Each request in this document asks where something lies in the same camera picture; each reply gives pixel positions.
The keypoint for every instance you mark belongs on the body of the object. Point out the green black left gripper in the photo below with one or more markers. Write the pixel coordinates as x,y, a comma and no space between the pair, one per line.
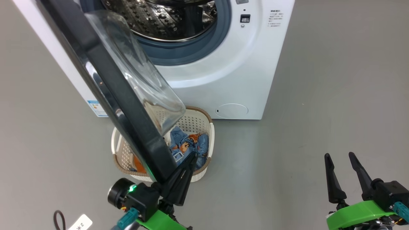
163,222

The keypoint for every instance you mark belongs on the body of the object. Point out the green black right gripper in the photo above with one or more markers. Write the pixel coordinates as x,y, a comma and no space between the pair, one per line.
358,215

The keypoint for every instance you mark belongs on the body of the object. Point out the blue cartoon print pajama trousers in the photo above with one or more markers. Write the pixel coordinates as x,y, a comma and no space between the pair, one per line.
198,143

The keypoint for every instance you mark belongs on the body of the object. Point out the black round glass washer door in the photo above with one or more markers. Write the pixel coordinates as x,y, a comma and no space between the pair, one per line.
105,73

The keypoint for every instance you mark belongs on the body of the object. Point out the white front-load washing machine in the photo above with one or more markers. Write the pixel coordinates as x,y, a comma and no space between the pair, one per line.
223,64

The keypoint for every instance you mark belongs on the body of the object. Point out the grey rubber door gasket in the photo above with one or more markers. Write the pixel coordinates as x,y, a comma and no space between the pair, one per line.
198,44

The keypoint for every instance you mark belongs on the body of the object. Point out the stainless steel washer drum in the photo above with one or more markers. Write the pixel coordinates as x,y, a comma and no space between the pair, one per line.
153,19

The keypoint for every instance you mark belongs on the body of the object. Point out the cream perforated laundry basket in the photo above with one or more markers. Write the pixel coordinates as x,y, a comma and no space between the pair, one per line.
195,123

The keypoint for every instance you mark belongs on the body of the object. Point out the round white filter cover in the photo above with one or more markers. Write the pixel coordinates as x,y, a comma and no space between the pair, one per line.
232,111

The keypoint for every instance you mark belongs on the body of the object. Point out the white paper tag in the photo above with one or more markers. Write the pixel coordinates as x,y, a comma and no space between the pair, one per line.
80,223

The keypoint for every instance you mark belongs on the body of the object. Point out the blue white energy label sticker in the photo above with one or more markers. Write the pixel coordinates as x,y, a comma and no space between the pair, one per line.
96,108

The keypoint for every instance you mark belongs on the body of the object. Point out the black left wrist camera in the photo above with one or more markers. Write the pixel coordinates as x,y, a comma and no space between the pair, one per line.
143,199

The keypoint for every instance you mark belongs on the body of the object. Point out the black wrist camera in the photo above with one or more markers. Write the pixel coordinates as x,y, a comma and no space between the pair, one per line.
143,199
388,193

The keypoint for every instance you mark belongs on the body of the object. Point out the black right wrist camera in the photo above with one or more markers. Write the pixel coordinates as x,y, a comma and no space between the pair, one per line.
388,193

